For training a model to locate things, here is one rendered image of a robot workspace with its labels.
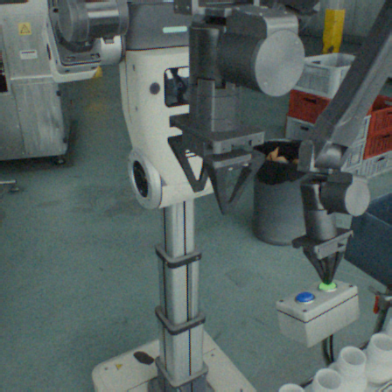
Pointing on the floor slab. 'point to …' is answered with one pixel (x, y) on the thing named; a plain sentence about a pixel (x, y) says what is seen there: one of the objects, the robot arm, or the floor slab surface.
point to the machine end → (30, 86)
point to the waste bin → (278, 194)
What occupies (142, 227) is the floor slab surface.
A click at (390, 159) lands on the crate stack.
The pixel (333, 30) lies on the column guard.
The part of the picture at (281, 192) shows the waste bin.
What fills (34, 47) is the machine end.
